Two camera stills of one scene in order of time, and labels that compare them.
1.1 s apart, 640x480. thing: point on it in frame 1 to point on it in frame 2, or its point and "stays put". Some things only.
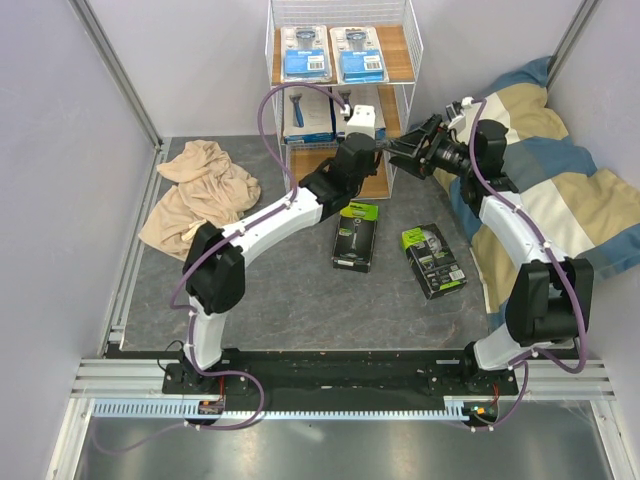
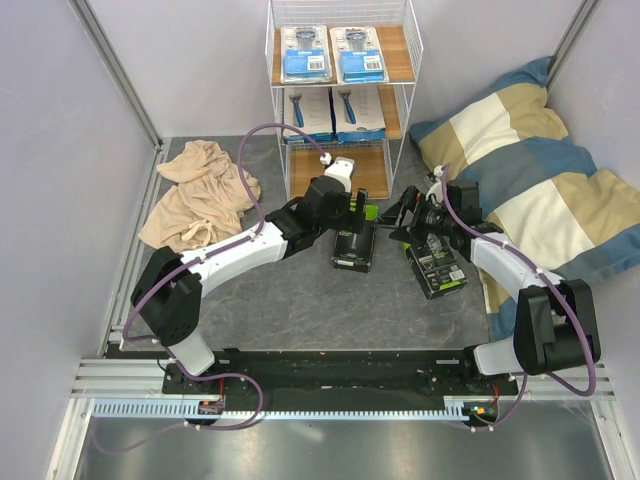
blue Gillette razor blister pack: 305,54 stays put
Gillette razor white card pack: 357,56 stays put
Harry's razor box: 306,116 stays put
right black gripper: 410,144 to 416,236
